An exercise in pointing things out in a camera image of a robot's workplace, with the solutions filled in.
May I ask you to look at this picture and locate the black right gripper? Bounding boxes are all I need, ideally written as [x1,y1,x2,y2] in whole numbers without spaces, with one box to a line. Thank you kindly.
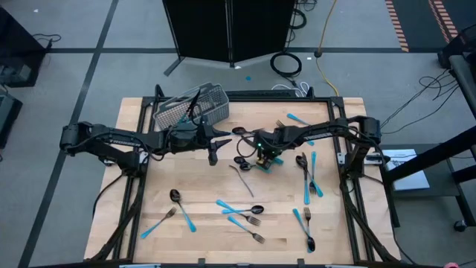
[248,125,299,169]

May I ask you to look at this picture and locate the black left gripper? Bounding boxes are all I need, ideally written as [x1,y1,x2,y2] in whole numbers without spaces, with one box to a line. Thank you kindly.
[164,121,234,167]

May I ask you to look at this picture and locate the silver spoon bowl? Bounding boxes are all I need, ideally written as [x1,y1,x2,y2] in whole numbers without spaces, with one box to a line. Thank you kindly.
[295,154,311,206]

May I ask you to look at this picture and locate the grey mesh cutlery basket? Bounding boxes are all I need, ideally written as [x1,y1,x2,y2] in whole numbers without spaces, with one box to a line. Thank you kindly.
[152,81,231,132]

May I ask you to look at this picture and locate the black ventilated bar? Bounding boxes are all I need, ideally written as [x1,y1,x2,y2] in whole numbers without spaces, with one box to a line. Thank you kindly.
[227,89,309,99]

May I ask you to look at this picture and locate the black folding partition screen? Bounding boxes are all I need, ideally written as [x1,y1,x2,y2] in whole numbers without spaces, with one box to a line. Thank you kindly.
[162,0,297,68]

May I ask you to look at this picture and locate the white paper sheet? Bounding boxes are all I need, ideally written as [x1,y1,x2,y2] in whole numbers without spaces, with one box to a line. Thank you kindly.
[382,148,431,191]

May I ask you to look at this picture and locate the black metal stand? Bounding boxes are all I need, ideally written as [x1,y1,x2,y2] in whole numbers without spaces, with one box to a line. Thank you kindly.
[379,125,476,232]

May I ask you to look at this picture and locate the black mat orange striped edge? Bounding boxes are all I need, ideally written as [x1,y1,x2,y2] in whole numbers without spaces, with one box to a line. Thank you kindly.
[427,0,476,42]
[385,0,451,53]

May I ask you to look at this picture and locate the dark equipment box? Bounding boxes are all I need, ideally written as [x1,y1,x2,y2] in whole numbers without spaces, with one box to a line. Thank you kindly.
[0,92,23,150]

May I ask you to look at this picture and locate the black equipment rack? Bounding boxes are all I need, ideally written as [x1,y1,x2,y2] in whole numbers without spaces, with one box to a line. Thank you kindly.
[437,24,476,70]

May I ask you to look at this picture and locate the black cabinet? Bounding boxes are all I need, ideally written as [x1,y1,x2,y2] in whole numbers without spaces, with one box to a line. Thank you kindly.
[0,7,48,89]

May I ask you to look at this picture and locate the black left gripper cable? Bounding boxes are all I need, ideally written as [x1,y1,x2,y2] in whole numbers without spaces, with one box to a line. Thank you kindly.
[187,103,205,127]

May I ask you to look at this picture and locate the white cable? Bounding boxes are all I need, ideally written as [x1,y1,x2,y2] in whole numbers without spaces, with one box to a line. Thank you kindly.
[271,80,310,98]

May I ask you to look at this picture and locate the coiled black floor cable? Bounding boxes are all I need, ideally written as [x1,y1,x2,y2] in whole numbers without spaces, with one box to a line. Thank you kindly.
[269,51,303,78]

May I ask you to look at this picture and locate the black cable bundle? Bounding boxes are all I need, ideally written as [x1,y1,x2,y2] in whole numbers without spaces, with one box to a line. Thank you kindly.
[288,0,309,31]

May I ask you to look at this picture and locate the black power cable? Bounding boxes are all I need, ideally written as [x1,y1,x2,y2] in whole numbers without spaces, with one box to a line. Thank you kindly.
[91,173,126,220]

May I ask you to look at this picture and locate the yellow hanging cable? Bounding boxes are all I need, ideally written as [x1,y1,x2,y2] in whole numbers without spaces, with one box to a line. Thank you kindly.
[315,0,340,97]

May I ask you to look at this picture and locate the loose black floor cables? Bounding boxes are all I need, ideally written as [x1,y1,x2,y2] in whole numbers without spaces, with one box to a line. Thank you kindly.
[377,68,462,135]

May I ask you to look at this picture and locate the thin black floor cable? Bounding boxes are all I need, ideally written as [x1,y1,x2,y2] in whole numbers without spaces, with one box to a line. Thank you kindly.
[31,33,62,51]

